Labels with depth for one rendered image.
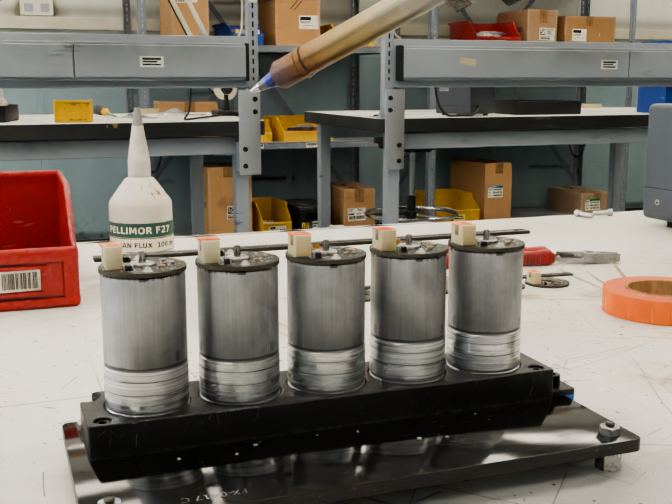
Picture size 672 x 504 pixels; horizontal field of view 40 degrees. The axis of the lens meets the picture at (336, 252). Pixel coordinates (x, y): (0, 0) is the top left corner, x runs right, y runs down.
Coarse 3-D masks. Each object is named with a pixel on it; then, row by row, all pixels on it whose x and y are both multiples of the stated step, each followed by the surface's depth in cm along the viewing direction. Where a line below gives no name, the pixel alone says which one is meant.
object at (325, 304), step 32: (288, 288) 28; (320, 288) 27; (352, 288) 28; (288, 320) 28; (320, 320) 28; (352, 320) 28; (288, 352) 29; (320, 352) 28; (352, 352) 28; (288, 384) 29; (320, 384) 28; (352, 384) 28
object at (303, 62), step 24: (384, 0) 23; (408, 0) 23; (432, 0) 23; (456, 0) 23; (360, 24) 24; (384, 24) 23; (312, 48) 24; (336, 48) 24; (288, 72) 25; (312, 72) 25
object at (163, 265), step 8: (128, 256) 27; (128, 264) 26; (160, 264) 26; (168, 264) 27; (176, 264) 27; (184, 264) 27; (104, 272) 26; (112, 272) 26; (120, 272) 26; (128, 272) 26; (136, 272) 26; (144, 272) 26; (152, 272) 26; (160, 272) 26; (168, 272) 26; (176, 272) 26
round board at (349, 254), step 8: (312, 248) 29; (336, 248) 29; (344, 248) 29; (352, 248) 29; (288, 256) 28; (312, 256) 28; (320, 256) 28; (328, 256) 28; (344, 256) 28; (352, 256) 28; (360, 256) 28
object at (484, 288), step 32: (480, 256) 29; (512, 256) 29; (448, 288) 31; (480, 288) 29; (512, 288) 30; (448, 320) 31; (480, 320) 30; (512, 320) 30; (448, 352) 31; (480, 352) 30; (512, 352) 30
